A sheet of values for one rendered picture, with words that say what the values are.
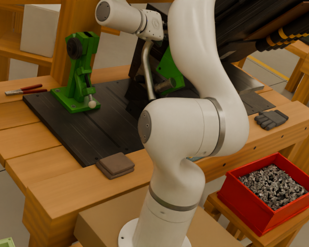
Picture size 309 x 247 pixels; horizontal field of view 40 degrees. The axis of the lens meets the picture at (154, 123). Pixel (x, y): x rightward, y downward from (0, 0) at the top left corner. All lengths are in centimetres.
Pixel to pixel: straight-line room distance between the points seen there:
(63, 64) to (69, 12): 21
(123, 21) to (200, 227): 66
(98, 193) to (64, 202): 11
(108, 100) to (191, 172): 82
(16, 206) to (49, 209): 125
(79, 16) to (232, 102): 89
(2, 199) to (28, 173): 116
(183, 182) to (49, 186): 48
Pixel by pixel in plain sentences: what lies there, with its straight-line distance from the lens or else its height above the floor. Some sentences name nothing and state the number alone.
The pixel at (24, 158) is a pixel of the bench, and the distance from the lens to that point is 134.
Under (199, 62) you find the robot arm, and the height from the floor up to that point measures 142.
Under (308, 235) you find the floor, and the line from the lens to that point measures 296.
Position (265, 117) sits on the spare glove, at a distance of 190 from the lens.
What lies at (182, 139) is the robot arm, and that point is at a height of 132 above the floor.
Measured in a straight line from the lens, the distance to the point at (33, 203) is 122.
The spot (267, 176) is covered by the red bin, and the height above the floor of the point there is 89.
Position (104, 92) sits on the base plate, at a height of 90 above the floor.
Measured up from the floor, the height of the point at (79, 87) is 99.
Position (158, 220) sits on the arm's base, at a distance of 95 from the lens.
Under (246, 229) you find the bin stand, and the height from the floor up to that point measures 80.
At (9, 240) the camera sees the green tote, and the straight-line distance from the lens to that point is 102.
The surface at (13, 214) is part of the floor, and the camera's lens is 237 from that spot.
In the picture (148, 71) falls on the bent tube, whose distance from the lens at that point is 158.
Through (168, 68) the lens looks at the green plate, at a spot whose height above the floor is 111.
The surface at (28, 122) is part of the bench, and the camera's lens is 149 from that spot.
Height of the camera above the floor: 174
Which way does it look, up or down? 32 degrees down
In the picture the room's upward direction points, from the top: 18 degrees clockwise
